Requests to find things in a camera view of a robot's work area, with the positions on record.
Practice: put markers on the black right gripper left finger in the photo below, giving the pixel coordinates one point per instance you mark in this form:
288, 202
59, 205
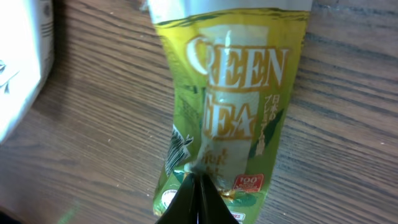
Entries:
183, 208

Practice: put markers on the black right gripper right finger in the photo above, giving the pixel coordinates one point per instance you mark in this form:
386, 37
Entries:
212, 209

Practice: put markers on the green tea drink carton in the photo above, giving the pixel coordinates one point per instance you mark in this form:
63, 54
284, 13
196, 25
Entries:
233, 64

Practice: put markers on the white tube with gold cap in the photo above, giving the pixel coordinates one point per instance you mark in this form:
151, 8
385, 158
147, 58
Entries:
27, 56

